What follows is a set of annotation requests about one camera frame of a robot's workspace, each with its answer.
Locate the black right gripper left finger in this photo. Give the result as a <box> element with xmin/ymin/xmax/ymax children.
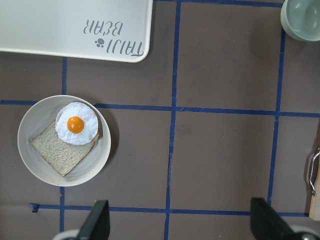
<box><xmin>77</xmin><ymin>200</ymin><xmax>110</xmax><ymax>240</ymax></box>

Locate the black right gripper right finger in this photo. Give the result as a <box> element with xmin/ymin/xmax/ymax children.
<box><xmin>250</xmin><ymin>197</ymin><xmax>296</xmax><ymax>240</ymax></box>

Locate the white round plate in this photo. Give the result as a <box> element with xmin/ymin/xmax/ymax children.
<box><xmin>17</xmin><ymin>95</ymin><xmax>112</xmax><ymax>187</ymax></box>

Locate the bread slice under egg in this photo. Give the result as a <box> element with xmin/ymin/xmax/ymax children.
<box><xmin>29</xmin><ymin>121</ymin><xmax>101</xmax><ymax>177</ymax></box>

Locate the wooden cutting board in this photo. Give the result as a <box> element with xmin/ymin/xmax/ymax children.
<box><xmin>309</xmin><ymin>174</ymin><xmax>320</xmax><ymax>221</ymax></box>

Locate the plastic fried egg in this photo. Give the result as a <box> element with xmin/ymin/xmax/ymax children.
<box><xmin>55</xmin><ymin>102</ymin><xmax>99</xmax><ymax>146</ymax></box>

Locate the white Taiji Bear tray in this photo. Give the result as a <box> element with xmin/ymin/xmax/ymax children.
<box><xmin>0</xmin><ymin>0</ymin><xmax>153</xmax><ymax>63</ymax></box>

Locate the light green bowl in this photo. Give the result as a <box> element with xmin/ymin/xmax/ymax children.
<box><xmin>280</xmin><ymin>0</ymin><xmax>320</xmax><ymax>42</ymax></box>

